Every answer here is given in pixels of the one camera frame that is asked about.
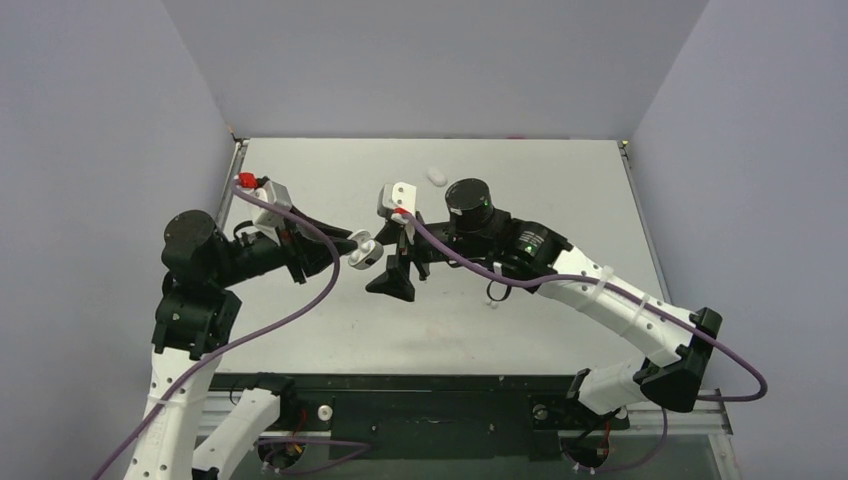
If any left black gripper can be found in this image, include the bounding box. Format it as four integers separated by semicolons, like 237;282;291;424
211;203;357;289

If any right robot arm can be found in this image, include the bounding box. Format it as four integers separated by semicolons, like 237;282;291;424
366;178;722;427

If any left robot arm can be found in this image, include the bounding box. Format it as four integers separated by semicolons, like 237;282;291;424
125;210;332;479

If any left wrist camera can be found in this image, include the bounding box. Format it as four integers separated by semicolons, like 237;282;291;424
249;180;293;245

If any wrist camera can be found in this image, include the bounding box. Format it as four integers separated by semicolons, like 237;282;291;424
377;182;417;242
249;180;293;245

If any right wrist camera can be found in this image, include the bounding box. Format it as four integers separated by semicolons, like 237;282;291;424
377;182;417;242

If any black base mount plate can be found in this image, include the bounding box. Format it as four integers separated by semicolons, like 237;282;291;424
210;373;630;460

